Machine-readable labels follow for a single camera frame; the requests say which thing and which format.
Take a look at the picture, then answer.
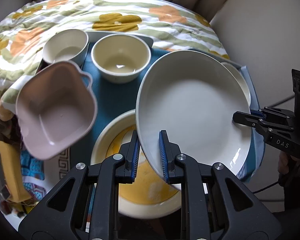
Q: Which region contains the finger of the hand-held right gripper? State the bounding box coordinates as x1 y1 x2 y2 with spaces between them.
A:
232 111 295 131
250 106 295 118

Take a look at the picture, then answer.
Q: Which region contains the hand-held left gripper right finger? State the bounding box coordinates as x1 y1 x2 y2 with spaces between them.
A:
159 130 282 240

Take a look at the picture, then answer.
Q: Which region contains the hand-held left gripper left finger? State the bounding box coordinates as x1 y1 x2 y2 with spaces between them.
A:
18 129 142 240

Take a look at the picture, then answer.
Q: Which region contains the yellow patterned plate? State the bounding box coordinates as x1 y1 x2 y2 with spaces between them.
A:
90 109 182 218

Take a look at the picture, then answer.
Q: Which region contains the large white plate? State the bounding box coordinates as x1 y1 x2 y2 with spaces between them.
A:
136 50 252 192

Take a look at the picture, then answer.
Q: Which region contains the pink square bowl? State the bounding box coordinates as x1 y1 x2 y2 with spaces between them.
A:
16 61 98 160

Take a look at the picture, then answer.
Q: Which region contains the cream ceramic bowl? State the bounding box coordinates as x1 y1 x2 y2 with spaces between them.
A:
91 33 152 83
42 29 89 64

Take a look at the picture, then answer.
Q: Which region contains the person's right hand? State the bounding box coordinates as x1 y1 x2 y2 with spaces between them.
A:
277 151 294 180

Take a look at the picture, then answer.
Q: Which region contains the small white plate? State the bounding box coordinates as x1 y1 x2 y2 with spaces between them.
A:
221 62 252 105

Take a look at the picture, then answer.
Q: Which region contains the blue patterned tablecloth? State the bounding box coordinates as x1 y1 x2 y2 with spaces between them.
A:
80 42 266 183

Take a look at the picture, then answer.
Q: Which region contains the colourful patterned tea towel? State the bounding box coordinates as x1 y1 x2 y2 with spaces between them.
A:
17 145 95 228

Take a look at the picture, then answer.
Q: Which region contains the yellow plastic object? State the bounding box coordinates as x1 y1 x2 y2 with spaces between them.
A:
0 140 28 203

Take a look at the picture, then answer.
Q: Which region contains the floral striped blanket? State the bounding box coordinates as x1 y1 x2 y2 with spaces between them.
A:
0 0 231 121

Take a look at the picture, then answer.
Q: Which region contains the thin black cable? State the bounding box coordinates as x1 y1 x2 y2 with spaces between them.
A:
252 179 287 194

